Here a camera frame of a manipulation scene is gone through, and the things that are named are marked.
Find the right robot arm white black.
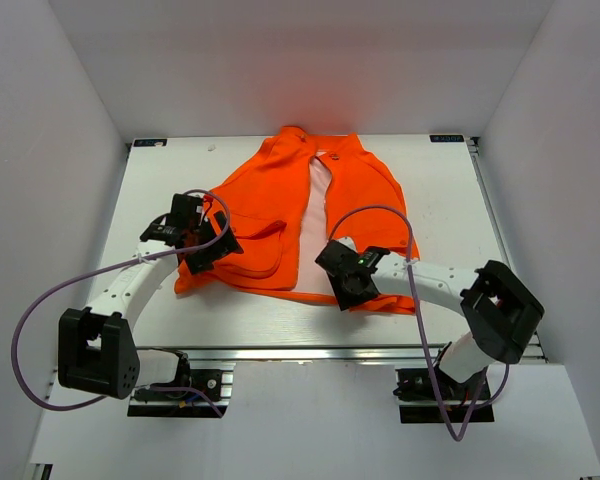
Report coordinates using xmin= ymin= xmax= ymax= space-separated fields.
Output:
xmin=316 ymin=240 xmax=545 ymax=399

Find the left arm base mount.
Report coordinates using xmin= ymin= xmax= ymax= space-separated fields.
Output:
xmin=127 ymin=349 xmax=234 ymax=419

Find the right blue table label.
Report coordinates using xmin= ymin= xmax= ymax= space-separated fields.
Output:
xmin=429 ymin=134 xmax=465 ymax=143

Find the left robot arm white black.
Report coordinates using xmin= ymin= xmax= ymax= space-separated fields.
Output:
xmin=58 ymin=189 xmax=242 ymax=399

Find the left blue table label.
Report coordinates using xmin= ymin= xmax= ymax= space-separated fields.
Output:
xmin=132 ymin=138 xmax=167 ymax=148

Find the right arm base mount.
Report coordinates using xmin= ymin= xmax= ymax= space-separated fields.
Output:
xmin=392 ymin=356 xmax=495 ymax=427

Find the orange jacket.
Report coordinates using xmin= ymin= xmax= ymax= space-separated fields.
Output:
xmin=174 ymin=127 xmax=420 ymax=305

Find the blue table label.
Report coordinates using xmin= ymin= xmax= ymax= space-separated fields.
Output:
xmin=132 ymin=138 xmax=167 ymax=148
xmin=429 ymin=134 xmax=465 ymax=143

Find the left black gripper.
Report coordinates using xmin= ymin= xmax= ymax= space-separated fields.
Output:
xmin=185 ymin=211 xmax=242 ymax=275

